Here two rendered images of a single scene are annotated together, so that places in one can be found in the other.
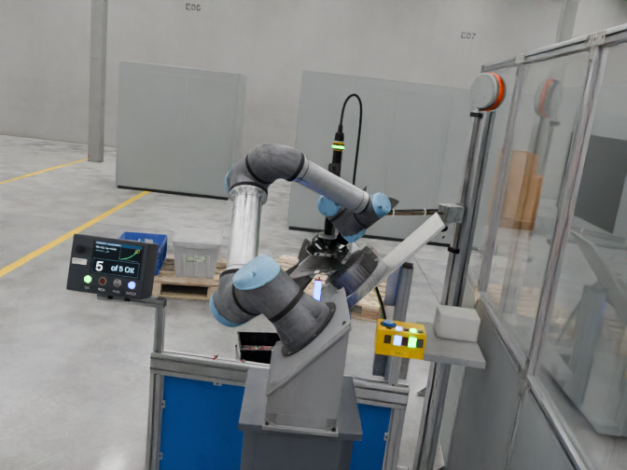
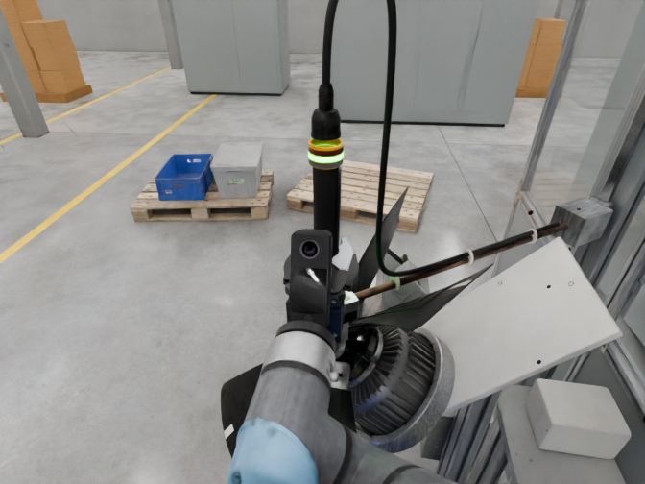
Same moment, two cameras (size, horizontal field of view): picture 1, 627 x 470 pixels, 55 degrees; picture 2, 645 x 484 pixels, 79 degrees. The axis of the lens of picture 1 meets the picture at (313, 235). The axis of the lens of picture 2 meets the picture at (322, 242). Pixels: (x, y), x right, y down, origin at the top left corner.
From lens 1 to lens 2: 180 cm
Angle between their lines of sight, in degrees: 21
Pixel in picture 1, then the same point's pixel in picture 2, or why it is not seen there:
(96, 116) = (169, 27)
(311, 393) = not seen: outside the picture
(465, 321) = (600, 436)
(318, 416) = not seen: outside the picture
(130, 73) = not seen: outside the picture
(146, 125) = (203, 33)
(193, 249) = (231, 173)
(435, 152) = (467, 33)
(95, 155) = (176, 62)
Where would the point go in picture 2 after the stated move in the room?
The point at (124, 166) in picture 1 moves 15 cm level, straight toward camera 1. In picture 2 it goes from (192, 74) to (191, 76)
